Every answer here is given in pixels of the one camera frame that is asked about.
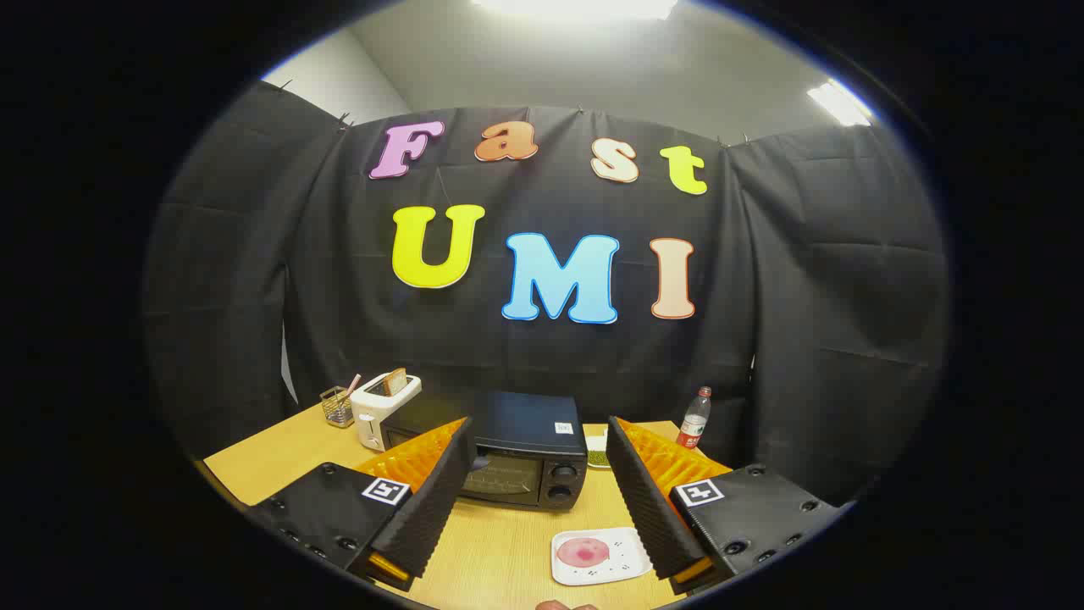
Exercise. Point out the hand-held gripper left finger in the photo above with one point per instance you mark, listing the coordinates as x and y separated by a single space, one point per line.
440 500

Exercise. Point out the white pop-up toaster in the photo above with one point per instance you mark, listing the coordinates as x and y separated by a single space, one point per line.
373 411

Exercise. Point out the white food tray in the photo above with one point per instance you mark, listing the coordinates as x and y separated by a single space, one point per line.
567 573

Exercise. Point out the wide ceiling light panel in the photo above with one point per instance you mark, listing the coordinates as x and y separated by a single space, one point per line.
576 7

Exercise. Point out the white divided bean dish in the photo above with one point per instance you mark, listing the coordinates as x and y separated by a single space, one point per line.
597 457

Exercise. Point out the small ceiling light panel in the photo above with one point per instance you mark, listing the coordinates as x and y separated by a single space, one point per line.
840 103

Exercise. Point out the black toaster oven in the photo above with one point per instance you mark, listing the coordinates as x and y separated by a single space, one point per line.
529 424

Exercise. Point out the red label water bottle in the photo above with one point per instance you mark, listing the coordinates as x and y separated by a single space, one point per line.
694 424

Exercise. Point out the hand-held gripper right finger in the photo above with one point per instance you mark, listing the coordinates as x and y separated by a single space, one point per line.
644 508

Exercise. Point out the pink round food slice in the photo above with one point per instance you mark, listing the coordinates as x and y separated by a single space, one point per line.
583 552

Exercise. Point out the brown toast slice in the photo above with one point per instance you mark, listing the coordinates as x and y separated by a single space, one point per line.
395 381

